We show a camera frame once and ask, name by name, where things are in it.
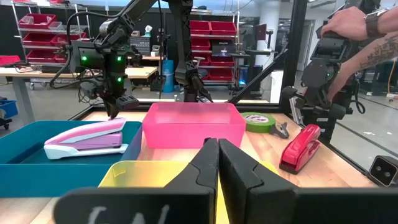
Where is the blue crate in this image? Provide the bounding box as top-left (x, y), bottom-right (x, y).
top-left (0, 99), bottom-right (19, 121)

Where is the wooden workbench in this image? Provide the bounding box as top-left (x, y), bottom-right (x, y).
top-left (0, 65), bottom-right (158, 125)

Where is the black table-level camera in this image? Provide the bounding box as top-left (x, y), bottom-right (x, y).
top-left (368, 154), bottom-right (398, 188)

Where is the person's tattooed forearm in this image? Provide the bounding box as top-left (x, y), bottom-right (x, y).
top-left (326, 33), bottom-right (398, 102)

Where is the blue barrel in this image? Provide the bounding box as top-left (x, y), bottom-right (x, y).
top-left (162, 59), bottom-right (175, 93)

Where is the yellow translucent plastic bin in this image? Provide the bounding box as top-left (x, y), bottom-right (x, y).
top-left (98, 160), bottom-right (280, 224)

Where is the silver staple remover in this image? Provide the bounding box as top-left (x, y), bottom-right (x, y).
top-left (269, 122), bottom-right (290, 139)

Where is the blue plastic bin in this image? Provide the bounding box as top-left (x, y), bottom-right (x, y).
top-left (0, 120), bottom-right (143, 198)

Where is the pink stapler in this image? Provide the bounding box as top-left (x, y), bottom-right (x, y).
top-left (43, 117), bottom-right (129, 161)

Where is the metal shelf rack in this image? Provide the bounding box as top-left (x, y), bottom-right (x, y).
top-left (11, 0), bottom-right (93, 68)
top-left (188, 9), bottom-right (241, 91)

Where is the green tape roll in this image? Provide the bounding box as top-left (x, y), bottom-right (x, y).
top-left (241, 111), bottom-right (277, 134)

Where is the red storage bin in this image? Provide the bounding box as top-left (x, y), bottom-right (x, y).
top-left (190, 37), bottom-right (211, 51)
top-left (210, 21), bottom-right (238, 37)
top-left (189, 20), bottom-right (212, 35)
top-left (26, 49), bottom-right (68, 65)
top-left (207, 67), bottom-right (234, 82)
top-left (22, 32), bottom-right (55, 47)
top-left (18, 13), bottom-right (57, 30)

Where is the red tray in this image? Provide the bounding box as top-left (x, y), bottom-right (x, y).
top-left (0, 55), bottom-right (21, 67)

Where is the grey desk leg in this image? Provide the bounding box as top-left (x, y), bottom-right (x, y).
top-left (11, 77), bottom-right (35, 125)

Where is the white cabinet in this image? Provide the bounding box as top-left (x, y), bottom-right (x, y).
top-left (269, 70), bottom-right (284, 104)

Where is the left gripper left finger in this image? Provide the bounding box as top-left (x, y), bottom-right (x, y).
top-left (54, 138), bottom-right (220, 224)

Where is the pink translucent plastic bin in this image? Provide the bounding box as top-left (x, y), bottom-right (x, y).
top-left (142, 102), bottom-right (247, 149)

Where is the grey small parts cabinet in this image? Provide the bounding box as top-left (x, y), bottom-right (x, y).
top-left (129, 36), bottom-right (152, 56)

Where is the person's forearm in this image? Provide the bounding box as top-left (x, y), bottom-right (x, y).
top-left (377, 6), bottom-right (398, 35)

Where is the dark wristwatch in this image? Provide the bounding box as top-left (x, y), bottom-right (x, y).
top-left (364, 8), bottom-right (388, 39)

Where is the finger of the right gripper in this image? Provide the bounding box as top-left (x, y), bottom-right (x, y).
top-left (106, 103), bottom-right (119, 121)

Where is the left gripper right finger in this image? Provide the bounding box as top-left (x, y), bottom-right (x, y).
top-left (219, 139), bottom-right (398, 224)

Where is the person's hand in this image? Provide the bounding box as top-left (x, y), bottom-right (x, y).
top-left (320, 6), bottom-right (371, 42)

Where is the red stapler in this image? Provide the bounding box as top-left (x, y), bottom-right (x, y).
top-left (279, 124), bottom-right (321, 175)

